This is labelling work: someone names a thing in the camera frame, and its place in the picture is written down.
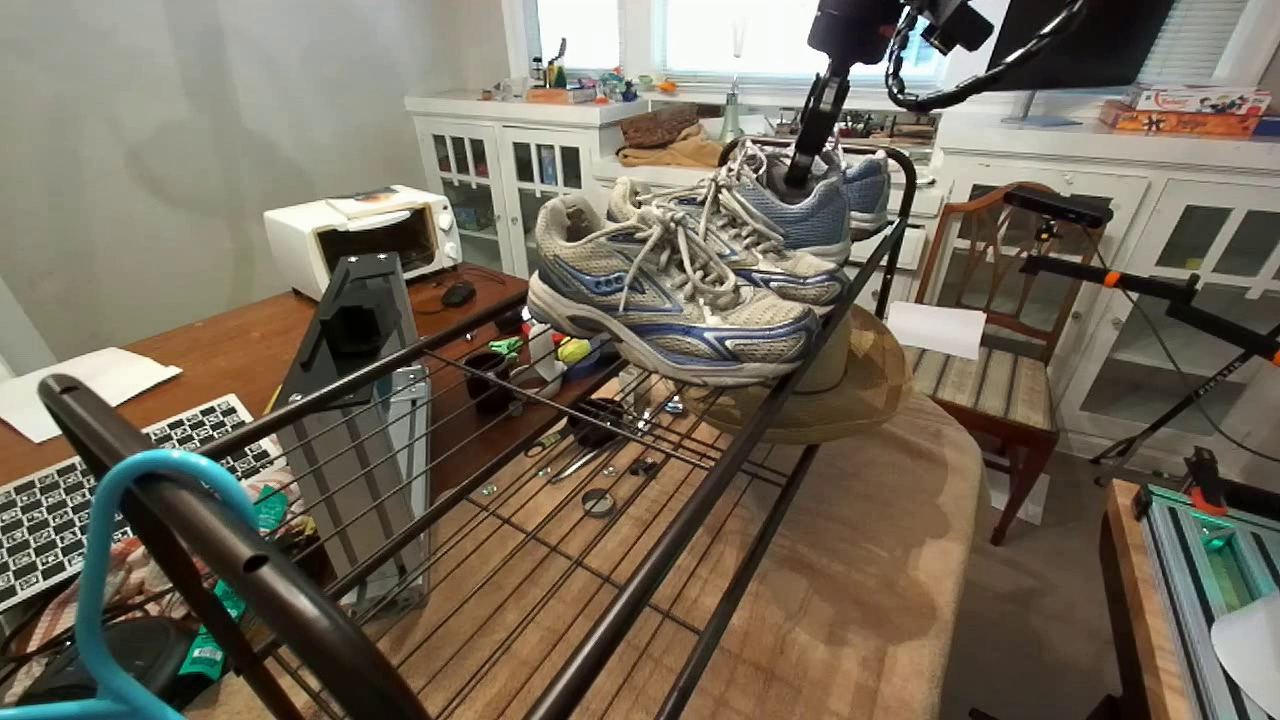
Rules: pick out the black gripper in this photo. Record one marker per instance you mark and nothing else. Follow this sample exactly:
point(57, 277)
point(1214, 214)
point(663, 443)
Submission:
point(858, 28)

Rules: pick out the white window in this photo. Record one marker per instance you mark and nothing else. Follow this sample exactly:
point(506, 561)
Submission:
point(723, 33)

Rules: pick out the brown bag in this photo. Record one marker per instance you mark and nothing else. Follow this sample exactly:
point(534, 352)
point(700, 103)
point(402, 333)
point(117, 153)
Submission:
point(663, 131)

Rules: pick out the white folded paper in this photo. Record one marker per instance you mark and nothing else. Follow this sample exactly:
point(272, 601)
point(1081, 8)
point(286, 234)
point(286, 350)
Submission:
point(935, 329)

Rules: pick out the straw hat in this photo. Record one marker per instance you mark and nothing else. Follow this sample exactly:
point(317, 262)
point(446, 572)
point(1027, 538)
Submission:
point(853, 388)

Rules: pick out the black flat screen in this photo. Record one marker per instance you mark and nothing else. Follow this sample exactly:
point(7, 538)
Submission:
point(1125, 44)

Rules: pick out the wooden chair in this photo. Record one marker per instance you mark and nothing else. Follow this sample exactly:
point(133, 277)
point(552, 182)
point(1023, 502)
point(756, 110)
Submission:
point(1015, 395)

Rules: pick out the white glass door cabinet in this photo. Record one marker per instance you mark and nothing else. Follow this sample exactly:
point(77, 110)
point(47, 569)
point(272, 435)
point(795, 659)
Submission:
point(482, 163)

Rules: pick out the wide white sideboard cabinet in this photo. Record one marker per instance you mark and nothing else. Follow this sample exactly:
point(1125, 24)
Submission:
point(1175, 165)

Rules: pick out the orange board game box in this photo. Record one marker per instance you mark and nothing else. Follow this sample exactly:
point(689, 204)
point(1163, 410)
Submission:
point(1186, 118)

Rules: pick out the black computer mouse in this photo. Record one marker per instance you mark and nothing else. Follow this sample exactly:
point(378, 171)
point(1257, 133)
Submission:
point(460, 294)

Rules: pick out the black cup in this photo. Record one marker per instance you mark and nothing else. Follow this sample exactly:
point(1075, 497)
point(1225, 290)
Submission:
point(486, 384)

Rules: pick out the beige ribbed table cloth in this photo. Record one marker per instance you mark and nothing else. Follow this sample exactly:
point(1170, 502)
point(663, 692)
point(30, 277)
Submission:
point(867, 572)

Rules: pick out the grey triangular stand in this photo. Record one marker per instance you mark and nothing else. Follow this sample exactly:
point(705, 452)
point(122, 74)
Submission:
point(360, 321)

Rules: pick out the black orange clamp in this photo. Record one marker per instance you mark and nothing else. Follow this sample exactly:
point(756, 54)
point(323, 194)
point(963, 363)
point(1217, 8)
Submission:
point(1206, 480)

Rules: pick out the wooden robot cart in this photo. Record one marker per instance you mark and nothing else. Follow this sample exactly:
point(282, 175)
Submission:
point(1133, 627)

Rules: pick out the dark wooden table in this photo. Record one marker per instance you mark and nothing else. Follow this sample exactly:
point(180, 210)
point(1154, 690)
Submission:
point(227, 345)

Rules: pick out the black metal shoe rack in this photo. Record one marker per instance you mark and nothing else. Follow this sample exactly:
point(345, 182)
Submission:
point(267, 585)

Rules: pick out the white paper sheet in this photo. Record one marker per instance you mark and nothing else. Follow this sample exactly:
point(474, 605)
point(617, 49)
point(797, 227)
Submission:
point(83, 380)

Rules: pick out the blue plastic clothes hanger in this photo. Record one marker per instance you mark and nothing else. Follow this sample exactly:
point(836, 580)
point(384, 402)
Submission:
point(93, 572)

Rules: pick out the computer keyboard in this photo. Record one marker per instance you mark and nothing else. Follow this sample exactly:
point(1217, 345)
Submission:
point(42, 520)

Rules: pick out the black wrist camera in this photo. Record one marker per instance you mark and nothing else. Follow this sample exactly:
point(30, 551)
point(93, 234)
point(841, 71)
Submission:
point(957, 24)

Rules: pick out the black bar stereo camera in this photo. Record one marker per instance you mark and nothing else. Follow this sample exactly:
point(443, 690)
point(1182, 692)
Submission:
point(1063, 210)

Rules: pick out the black camera stand pole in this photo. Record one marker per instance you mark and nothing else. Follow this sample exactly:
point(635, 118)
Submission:
point(1163, 287)

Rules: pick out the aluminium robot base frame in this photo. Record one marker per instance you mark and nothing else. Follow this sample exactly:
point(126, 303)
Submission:
point(1202, 585)

